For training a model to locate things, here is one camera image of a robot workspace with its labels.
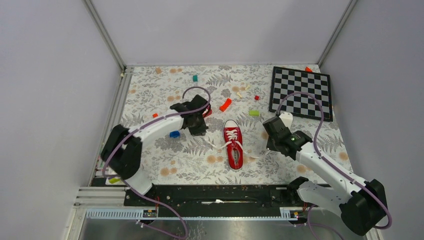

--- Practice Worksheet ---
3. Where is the blue plastic toy piece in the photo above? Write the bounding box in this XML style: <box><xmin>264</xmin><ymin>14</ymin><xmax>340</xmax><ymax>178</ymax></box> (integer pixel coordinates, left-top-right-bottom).
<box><xmin>169</xmin><ymin>130</ymin><xmax>181</xmax><ymax>138</ymax></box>

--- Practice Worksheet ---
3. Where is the red canvas sneaker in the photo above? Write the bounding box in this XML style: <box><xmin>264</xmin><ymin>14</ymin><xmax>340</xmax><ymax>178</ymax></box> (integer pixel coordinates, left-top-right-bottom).
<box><xmin>222</xmin><ymin>119</ymin><xmax>244</xmax><ymax>170</ymax></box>

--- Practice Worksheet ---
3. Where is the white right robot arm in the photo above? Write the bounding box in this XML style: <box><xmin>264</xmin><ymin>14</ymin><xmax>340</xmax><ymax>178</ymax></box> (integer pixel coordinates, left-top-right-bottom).
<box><xmin>262</xmin><ymin>116</ymin><xmax>389</xmax><ymax>236</ymax></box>

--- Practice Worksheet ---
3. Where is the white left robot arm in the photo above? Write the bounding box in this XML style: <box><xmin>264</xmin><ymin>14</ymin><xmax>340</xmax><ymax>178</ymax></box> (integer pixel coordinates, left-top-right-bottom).
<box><xmin>100</xmin><ymin>94</ymin><xmax>210</xmax><ymax>206</ymax></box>

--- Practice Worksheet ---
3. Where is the red white window brick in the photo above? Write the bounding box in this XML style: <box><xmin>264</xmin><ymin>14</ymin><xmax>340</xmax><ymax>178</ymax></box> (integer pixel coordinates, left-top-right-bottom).
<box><xmin>202</xmin><ymin>109</ymin><xmax>212</xmax><ymax>118</ymax></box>

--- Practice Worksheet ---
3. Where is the orange red curved block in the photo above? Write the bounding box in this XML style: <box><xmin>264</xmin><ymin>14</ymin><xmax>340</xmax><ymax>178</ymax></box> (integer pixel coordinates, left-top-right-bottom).
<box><xmin>219</xmin><ymin>98</ymin><xmax>232</xmax><ymax>112</ymax></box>

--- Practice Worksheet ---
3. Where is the green rectangular block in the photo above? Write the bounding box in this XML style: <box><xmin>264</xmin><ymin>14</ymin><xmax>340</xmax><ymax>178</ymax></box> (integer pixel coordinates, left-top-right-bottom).
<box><xmin>248</xmin><ymin>110</ymin><xmax>261</xmax><ymax>117</ymax></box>

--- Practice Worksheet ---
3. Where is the floral patterned table mat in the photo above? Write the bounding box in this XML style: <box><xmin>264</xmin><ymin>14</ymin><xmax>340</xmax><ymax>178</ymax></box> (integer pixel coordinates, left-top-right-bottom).
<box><xmin>114</xmin><ymin>64</ymin><xmax>355</xmax><ymax>186</ymax></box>

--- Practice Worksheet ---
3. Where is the black grey chessboard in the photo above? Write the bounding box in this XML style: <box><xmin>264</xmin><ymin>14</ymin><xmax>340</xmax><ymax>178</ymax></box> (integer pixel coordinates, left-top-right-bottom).
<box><xmin>268</xmin><ymin>66</ymin><xmax>334</xmax><ymax>122</ymax></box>

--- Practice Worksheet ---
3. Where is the orange block behind chessboard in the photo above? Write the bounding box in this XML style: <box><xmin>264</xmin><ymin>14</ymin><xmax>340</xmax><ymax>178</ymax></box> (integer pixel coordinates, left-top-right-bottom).
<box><xmin>305</xmin><ymin>66</ymin><xmax>313</xmax><ymax>73</ymax></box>

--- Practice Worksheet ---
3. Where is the yellow green block stack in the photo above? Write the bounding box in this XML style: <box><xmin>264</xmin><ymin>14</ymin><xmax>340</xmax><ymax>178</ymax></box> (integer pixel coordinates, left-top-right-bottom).
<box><xmin>106</xmin><ymin>177</ymin><xmax>121</xmax><ymax>185</ymax></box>

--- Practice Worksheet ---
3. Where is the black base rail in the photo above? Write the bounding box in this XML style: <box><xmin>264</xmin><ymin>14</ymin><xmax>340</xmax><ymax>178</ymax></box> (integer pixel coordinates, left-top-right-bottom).
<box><xmin>124</xmin><ymin>184</ymin><xmax>321</xmax><ymax>219</ymax></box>

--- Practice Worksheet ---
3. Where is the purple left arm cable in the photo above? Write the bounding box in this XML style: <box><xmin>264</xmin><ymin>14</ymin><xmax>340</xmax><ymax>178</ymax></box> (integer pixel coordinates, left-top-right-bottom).
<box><xmin>100</xmin><ymin>86</ymin><xmax>212</xmax><ymax>240</ymax></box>

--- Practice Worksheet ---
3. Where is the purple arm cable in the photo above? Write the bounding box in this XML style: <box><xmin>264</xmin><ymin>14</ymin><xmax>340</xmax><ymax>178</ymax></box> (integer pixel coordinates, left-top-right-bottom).
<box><xmin>274</xmin><ymin>91</ymin><xmax>393</xmax><ymax>240</ymax></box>
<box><xmin>100</xmin><ymin>86</ymin><xmax>212</xmax><ymax>240</ymax></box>

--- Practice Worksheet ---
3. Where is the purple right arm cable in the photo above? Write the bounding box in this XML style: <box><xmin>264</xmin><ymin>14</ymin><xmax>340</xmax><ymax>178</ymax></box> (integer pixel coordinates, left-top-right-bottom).
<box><xmin>274</xmin><ymin>91</ymin><xmax>393</xmax><ymax>240</ymax></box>

